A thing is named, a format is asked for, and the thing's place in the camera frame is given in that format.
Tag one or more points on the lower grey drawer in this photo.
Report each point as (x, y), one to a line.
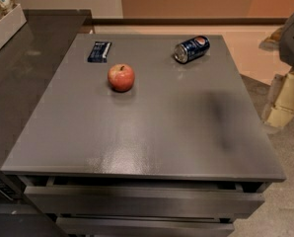
(142, 228)

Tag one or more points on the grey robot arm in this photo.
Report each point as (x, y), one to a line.
(283, 40)

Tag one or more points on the blue snack packet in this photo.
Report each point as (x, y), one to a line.
(99, 52)

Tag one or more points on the grey drawer cabinet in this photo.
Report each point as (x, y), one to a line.
(179, 122)

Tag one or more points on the grey drawer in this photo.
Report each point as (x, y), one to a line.
(142, 228)
(144, 198)

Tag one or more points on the white cardboard box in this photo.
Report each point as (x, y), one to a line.
(11, 23)

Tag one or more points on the blue pepsi can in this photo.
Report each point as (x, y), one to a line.
(191, 49)

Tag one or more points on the red apple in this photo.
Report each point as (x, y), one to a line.
(121, 77)

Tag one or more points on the upper grey drawer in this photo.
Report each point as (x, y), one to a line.
(144, 198)

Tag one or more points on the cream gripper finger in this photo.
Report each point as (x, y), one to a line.
(279, 108)

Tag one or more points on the dark side counter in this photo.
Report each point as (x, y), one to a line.
(28, 61)

